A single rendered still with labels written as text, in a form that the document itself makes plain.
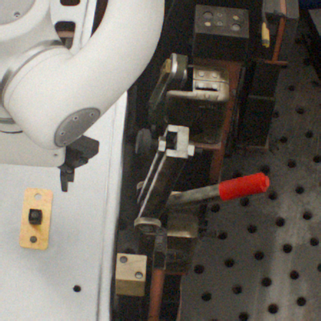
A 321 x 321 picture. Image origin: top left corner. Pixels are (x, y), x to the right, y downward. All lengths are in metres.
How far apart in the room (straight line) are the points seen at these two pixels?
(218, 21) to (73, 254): 0.34
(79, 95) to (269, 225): 0.78
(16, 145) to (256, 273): 0.62
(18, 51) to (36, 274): 0.41
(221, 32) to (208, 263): 0.44
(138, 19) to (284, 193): 0.81
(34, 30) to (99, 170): 0.44
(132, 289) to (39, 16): 0.41
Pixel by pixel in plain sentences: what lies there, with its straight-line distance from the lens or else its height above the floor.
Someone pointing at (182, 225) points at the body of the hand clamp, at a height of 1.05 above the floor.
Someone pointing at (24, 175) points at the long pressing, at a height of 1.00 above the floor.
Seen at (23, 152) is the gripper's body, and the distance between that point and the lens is 0.92.
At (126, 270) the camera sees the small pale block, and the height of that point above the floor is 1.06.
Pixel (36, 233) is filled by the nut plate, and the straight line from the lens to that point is 1.10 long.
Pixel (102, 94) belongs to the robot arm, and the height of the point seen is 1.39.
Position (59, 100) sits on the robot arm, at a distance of 0.72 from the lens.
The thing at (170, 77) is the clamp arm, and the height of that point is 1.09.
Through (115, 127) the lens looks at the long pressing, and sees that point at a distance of 1.17.
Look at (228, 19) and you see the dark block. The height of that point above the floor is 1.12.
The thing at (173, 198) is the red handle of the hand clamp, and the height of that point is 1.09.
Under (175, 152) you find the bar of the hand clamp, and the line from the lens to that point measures 0.91.
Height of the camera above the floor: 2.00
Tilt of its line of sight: 61 degrees down
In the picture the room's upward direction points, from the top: 5 degrees clockwise
